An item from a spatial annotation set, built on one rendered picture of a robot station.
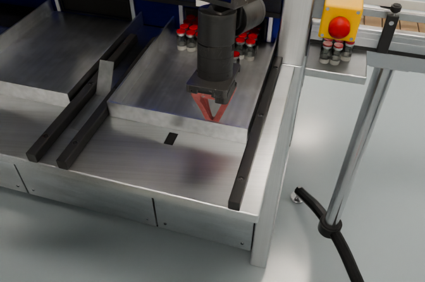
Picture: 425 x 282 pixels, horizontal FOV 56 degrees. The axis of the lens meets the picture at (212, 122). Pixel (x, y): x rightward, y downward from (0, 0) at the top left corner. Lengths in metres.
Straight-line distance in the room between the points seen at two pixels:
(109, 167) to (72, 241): 1.03
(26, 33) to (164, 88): 0.42
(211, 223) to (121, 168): 0.77
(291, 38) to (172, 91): 0.27
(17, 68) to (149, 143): 0.38
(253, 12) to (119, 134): 0.31
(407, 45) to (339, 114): 1.24
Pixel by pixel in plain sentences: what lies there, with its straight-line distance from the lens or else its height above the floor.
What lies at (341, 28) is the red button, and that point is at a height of 1.00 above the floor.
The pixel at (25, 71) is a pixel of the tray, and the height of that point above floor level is 0.88.
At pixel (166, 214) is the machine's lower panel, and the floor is 0.19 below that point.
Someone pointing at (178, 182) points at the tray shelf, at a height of 0.88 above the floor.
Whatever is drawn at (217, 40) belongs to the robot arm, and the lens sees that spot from 0.59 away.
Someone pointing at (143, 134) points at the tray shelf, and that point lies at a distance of 0.72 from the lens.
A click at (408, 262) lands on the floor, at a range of 1.72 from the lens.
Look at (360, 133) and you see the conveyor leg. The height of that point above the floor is 0.60.
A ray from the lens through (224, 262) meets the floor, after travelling 1.56.
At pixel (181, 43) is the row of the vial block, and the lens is 0.91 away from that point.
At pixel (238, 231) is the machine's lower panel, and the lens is 1.39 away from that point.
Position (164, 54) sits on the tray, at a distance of 0.91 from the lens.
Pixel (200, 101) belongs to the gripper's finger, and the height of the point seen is 0.96.
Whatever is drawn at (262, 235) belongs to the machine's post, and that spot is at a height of 0.21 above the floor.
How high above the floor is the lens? 1.37
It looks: 42 degrees down
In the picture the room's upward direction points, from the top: straight up
